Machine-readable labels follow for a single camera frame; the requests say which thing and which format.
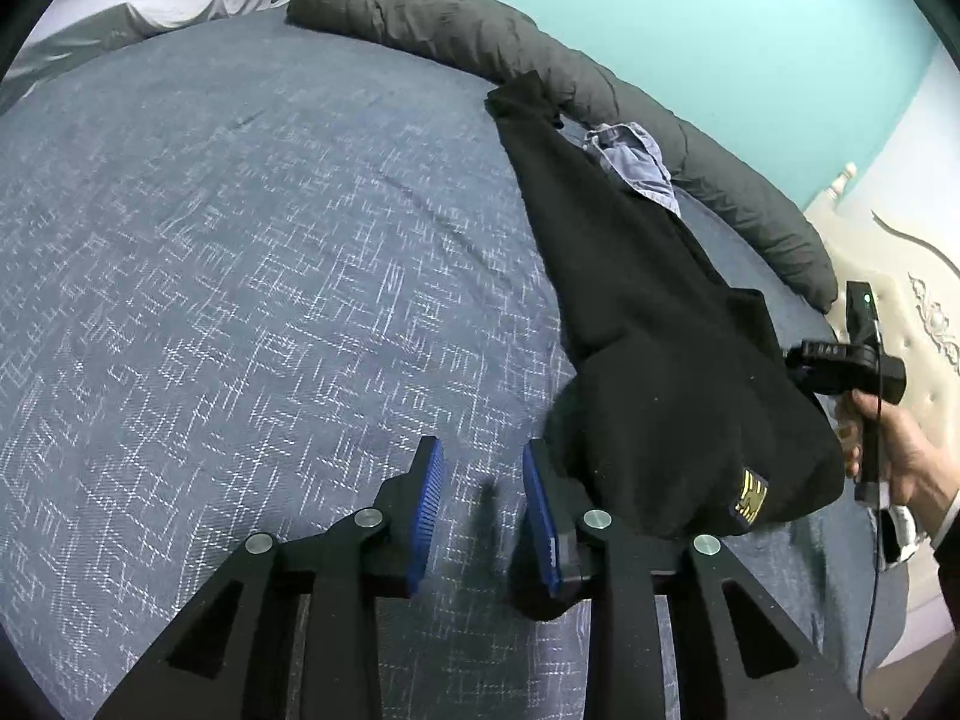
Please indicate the dark grey rolled duvet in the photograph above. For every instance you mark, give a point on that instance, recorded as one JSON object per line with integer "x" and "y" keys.
{"x": 498, "y": 42}

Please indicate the black garment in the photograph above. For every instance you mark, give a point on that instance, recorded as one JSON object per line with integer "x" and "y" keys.
{"x": 683, "y": 417}

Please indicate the light grey sheet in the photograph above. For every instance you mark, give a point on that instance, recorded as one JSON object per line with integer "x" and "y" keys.
{"x": 72, "y": 32}

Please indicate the light blue crumpled garment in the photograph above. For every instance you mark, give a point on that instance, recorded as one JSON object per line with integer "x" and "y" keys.
{"x": 634, "y": 159}

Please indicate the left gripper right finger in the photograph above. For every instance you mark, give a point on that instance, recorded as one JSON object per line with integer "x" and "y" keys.
{"x": 555, "y": 502}

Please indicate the cream tufted headboard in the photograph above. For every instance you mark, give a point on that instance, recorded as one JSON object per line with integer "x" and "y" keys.
{"x": 917, "y": 302}

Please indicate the blue patterned bed sheet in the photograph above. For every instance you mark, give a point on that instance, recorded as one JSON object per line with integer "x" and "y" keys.
{"x": 245, "y": 267}

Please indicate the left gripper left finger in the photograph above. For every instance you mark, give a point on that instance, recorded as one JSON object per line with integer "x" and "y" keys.
{"x": 409, "y": 504}

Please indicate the person's right hand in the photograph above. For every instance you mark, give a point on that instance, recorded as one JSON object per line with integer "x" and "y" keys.
{"x": 922, "y": 477}

